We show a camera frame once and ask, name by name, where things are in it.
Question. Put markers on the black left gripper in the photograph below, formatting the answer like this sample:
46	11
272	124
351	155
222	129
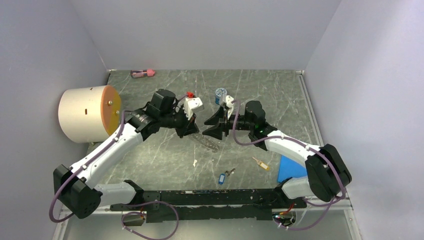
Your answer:
191	127

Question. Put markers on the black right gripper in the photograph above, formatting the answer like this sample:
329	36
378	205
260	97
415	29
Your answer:
218	118

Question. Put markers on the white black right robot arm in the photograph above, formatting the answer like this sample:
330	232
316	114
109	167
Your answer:
327	176

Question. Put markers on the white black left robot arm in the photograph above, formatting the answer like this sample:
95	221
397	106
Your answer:
78	187

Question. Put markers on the blue round jar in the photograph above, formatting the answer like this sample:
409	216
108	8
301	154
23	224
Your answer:
219	92

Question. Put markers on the pink capped small bottle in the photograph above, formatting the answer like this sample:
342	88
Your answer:
142	73

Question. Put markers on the blue flat sheet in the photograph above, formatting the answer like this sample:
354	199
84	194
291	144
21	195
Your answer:
290	169

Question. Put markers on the cream cylinder with orange face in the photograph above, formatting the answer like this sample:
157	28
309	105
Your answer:
89	114

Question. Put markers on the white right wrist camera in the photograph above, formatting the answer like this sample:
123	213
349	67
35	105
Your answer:
226	101

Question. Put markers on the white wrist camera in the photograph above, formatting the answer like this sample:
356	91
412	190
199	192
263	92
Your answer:
192	105
226	101

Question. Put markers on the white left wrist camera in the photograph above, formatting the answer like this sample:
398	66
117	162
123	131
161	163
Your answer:
192	105

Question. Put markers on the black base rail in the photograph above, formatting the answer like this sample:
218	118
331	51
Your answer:
260	204

